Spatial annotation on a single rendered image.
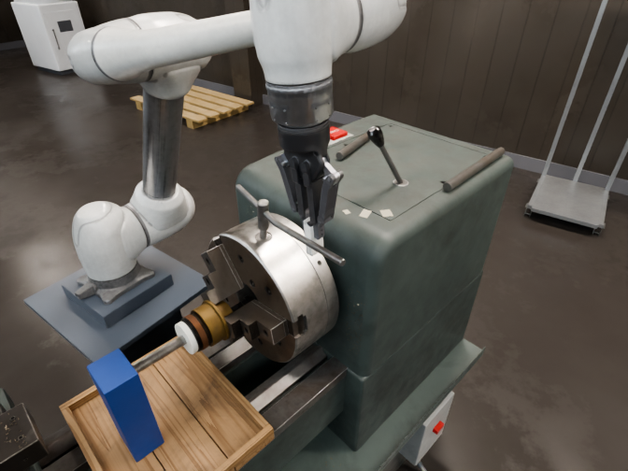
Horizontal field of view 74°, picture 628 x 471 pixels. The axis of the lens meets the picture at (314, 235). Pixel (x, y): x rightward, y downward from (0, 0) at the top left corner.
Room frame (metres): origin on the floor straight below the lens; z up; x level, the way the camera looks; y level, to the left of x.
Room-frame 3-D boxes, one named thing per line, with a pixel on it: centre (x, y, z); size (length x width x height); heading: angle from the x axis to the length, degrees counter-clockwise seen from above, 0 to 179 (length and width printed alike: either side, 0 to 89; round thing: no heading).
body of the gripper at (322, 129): (0.58, 0.01, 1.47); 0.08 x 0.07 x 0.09; 45
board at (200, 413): (0.50, 0.32, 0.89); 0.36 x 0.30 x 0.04; 44
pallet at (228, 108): (5.19, 1.52, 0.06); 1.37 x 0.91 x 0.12; 54
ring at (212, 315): (0.60, 0.21, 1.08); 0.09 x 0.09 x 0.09; 44
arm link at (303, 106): (0.58, 0.02, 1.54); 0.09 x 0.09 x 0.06
